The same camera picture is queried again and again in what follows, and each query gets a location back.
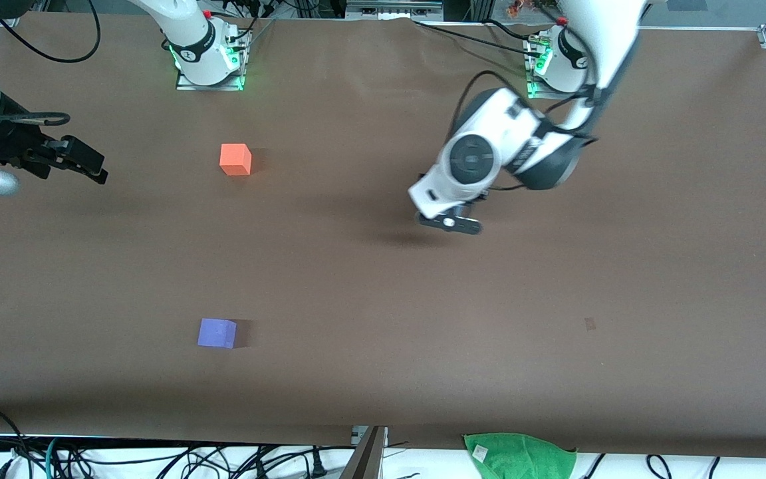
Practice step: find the orange foam block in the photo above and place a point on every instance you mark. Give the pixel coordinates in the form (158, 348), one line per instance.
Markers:
(234, 159)

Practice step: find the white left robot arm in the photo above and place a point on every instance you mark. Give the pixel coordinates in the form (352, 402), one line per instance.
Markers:
(509, 120)

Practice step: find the aluminium profile post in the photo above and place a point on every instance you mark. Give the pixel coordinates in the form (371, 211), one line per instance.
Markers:
(364, 459)

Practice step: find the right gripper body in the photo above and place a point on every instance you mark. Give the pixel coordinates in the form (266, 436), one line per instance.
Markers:
(16, 148)

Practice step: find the silver rail with sockets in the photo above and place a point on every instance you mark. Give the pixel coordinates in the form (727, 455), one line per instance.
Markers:
(393, 8)

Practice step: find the green cloth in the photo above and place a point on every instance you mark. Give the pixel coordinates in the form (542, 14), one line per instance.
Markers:
(519, 456)

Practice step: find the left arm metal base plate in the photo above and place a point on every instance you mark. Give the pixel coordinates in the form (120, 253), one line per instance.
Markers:
(534, 86)

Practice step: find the purple foam block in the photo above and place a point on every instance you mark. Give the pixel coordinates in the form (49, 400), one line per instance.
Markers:
(215, 332)

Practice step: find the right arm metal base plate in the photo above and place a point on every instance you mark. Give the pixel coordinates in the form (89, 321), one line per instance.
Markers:
(237, 66)

